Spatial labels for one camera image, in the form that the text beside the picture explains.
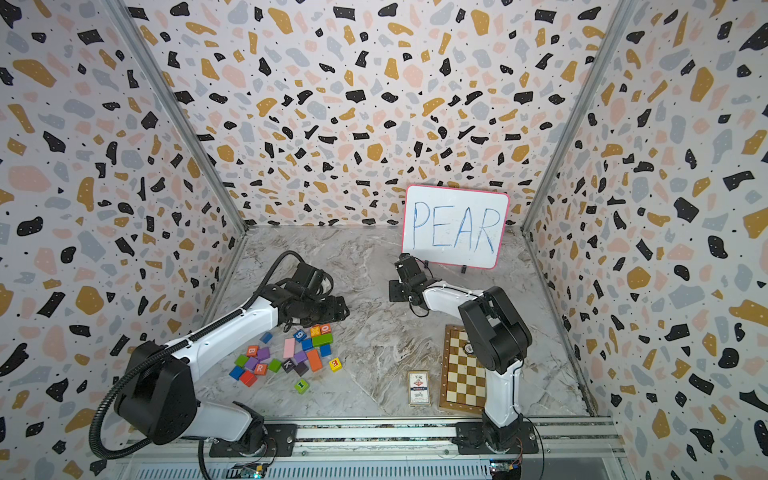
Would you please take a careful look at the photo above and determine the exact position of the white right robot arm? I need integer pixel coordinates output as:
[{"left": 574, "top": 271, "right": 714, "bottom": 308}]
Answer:
[{"left": 389, "top": 253, "right": 532, "bottom": 453}]

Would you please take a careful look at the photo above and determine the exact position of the green I letter block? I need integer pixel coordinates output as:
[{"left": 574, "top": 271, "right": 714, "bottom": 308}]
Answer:
[{"left": 295, "top": 379, "right": 310, "bottom": 394}]

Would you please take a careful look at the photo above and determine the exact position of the long orange block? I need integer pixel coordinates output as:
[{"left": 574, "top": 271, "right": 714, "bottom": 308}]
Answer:
[{"left": 306, "top": 349, "right": 323, "bottom": 372}]

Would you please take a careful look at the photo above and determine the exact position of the red cube block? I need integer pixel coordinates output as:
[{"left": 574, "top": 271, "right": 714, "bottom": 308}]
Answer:
[{"left": 239, "top": 371, "right": 258, "bottom": 387}]

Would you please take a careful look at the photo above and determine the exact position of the long green block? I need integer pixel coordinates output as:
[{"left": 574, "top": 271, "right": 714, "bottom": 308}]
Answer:
[{"left": 312, "top": 333, "right": 333, "bottom": 348}]

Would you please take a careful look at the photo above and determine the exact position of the long pink block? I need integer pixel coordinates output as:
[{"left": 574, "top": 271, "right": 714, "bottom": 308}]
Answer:
[{"left": 283, "top": 337, "right": 296, "bottom": 359}]

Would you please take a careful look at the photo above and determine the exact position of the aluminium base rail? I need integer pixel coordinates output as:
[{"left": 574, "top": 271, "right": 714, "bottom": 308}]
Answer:
[{"left": 116, "top": 416, "right": 625, "bottom": 480}]

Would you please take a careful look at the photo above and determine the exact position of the wooden chessboard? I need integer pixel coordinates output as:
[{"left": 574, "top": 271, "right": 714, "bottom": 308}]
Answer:
[{"left": 439, "top": 325, "right": 487, "bottom": 416}]

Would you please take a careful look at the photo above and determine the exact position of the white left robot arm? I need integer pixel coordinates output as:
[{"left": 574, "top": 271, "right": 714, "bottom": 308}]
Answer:
[{"left": 88, "top": 260, "right": 350, "bottom": 460}]

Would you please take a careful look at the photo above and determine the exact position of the playing card box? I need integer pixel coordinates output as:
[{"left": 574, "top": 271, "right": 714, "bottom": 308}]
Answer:
[{"left": 407, "top": 370, "right": 431, "bottom": 406}]

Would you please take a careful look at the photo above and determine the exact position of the pink framed whiteboard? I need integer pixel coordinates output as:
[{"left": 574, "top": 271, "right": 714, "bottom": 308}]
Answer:
[{"left": 401, "top": 185, "right": 510, "bottom": 270}]

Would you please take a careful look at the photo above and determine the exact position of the dark K letter block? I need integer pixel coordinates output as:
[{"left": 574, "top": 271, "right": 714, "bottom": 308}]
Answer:
[{"left": 282, "top": 358, "right": 296, "bottom": 373}]

